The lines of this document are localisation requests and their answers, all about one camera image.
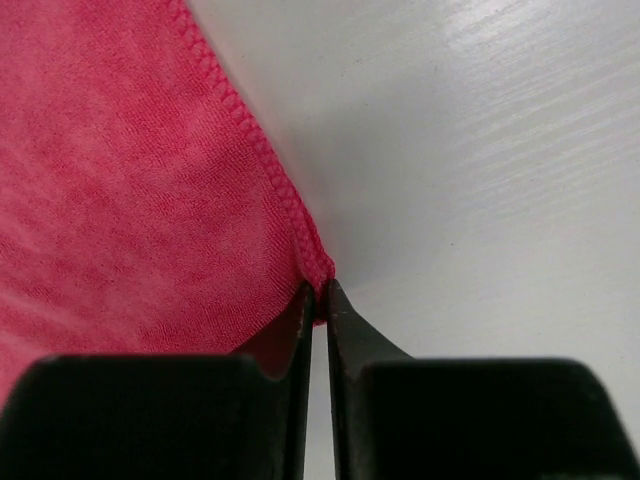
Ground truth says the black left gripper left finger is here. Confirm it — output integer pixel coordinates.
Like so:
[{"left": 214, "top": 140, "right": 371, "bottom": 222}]
[{"left": 1, "top": 284, "right": 315, "bottom": 479}]

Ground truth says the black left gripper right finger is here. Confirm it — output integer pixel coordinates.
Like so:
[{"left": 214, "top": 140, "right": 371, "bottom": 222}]
[{"left": 327, "top": 281, "right": 639, "bottom": 479}]

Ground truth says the pink towel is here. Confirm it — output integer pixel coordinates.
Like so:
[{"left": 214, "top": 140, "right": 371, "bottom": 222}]
[{"left": 1, "top": 1, "right": 335, "bottom": 393}]

